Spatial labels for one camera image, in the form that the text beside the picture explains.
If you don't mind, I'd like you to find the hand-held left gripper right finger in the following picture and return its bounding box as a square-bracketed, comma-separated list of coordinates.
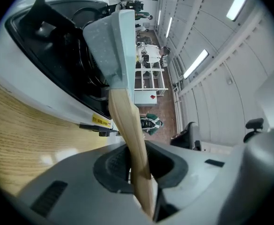
[145, 127, 274, 225]

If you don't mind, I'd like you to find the white shelf unit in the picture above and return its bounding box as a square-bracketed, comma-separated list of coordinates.
[134, 61, 169, 96]

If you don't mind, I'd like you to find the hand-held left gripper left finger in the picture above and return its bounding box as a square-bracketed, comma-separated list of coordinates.
[17, 141, 155, 225]

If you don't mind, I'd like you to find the black stove grate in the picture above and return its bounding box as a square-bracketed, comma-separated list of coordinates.
[19, 0, 110, 89]

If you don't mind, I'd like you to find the pale blue frying pan wooden handle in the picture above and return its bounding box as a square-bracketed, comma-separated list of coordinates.
[82, 9, 160, 220]

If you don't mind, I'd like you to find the grey cabinet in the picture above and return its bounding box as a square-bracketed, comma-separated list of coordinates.
[133, 89, 158, 107]

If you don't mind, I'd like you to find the white stove black glass top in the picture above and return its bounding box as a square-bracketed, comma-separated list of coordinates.
[0, 0, 121, 138]

